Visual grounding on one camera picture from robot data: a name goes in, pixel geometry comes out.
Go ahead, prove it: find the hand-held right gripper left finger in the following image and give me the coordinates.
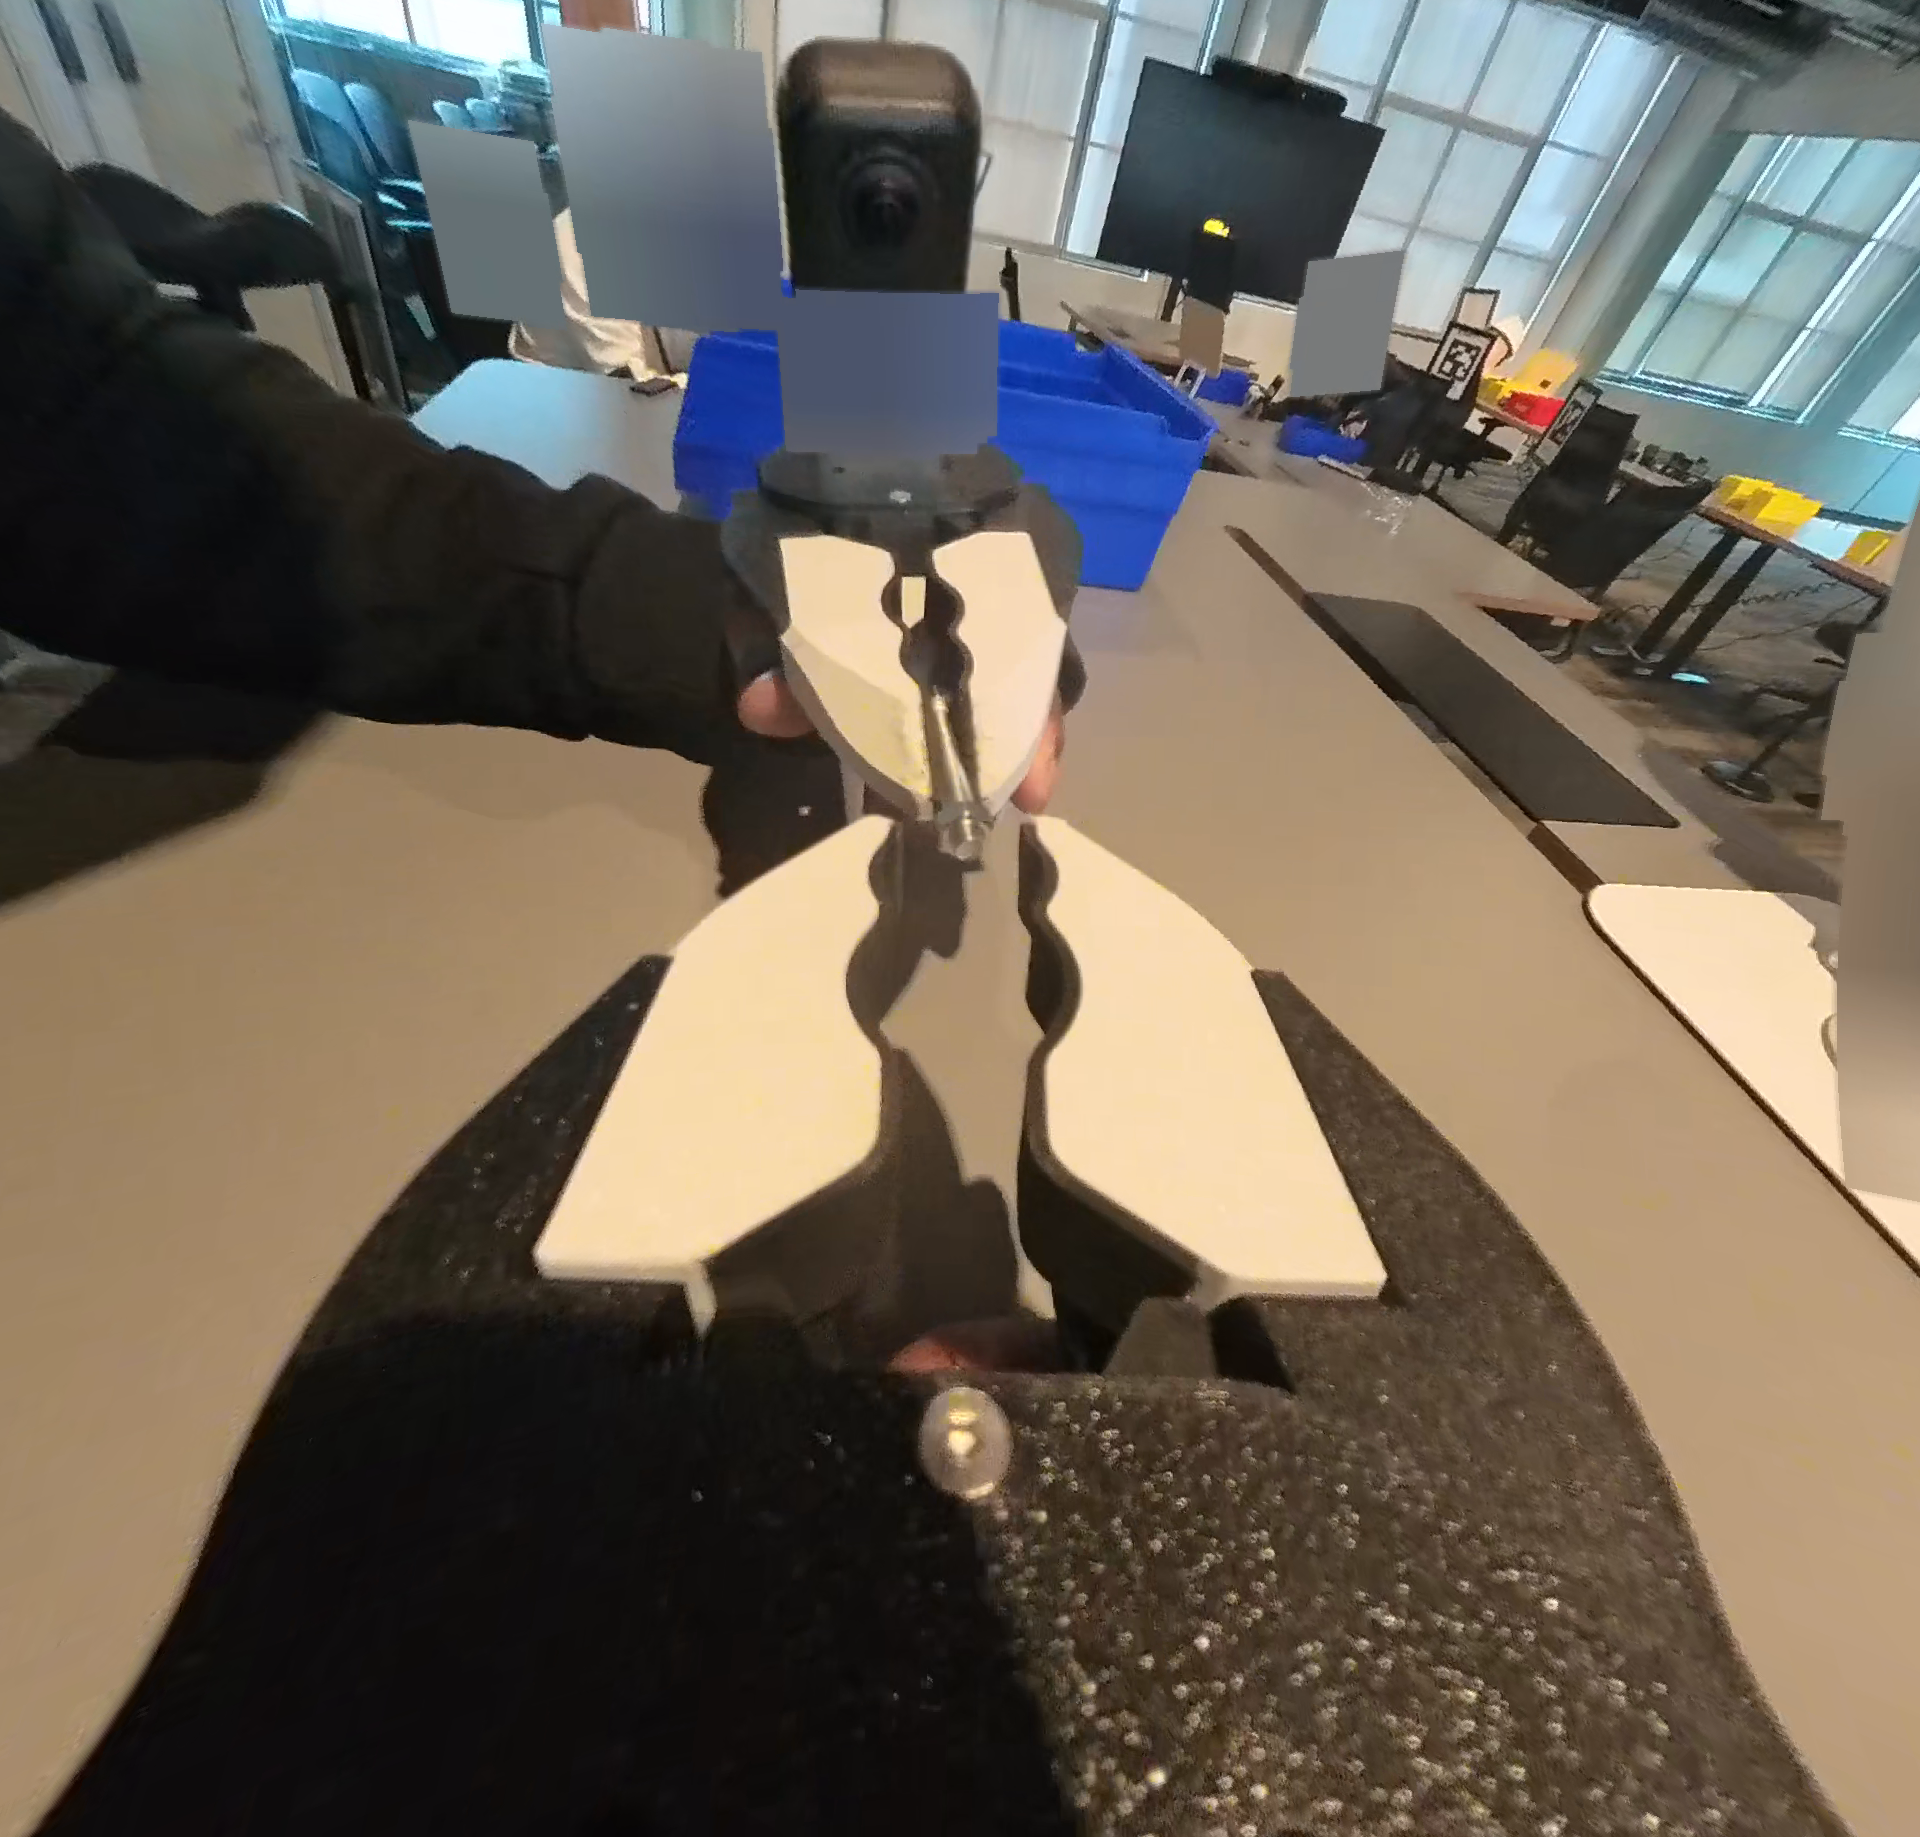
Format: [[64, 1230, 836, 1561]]
[[532, 815, 902, 1345]]

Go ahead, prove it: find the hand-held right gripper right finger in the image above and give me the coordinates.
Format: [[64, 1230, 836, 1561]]
[[1018, 815, 1389, 1366]]

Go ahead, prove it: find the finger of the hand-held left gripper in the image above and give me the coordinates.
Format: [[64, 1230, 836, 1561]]
[[932, 528, 1072, 820], [781, 536, 954, 821]]

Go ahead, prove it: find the silver bolt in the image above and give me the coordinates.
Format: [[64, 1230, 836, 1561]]
[[917, 679, 995, 867]]

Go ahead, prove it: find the person's left forearm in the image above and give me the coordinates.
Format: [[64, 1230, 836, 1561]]
[[0, 112, 759, 766]]

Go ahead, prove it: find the person's left hand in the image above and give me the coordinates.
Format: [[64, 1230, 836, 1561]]
[[727, 619, 1088, 821]]

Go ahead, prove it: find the blue plastic bin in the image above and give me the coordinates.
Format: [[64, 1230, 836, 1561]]
[[992, 316, 1219, 445], [673, 319, 1219, 591]]

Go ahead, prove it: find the dark table panel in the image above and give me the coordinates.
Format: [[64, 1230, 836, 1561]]
[[1306, 591, 1681, 829]]

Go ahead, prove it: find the black monitor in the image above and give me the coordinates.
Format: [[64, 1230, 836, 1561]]
[[1096, 55, 1384, 306]]

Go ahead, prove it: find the white stand base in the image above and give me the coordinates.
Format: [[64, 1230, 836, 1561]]
[[1588, 881, 1920, 1266]]

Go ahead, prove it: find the black office chair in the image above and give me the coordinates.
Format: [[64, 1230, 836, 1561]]
[[1500, 403, 1713, 594]]

